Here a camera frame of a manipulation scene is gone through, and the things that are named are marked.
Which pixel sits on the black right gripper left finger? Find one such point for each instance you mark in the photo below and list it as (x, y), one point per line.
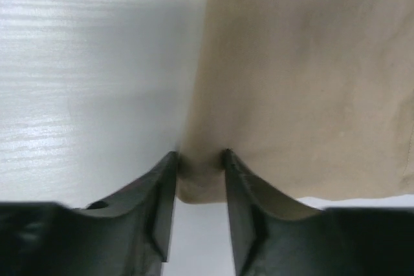
(125, 233)

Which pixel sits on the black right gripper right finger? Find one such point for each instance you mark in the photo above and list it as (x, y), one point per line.
(264, 244)

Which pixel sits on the beige t-shirt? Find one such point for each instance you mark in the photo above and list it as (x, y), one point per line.
(315, 96)

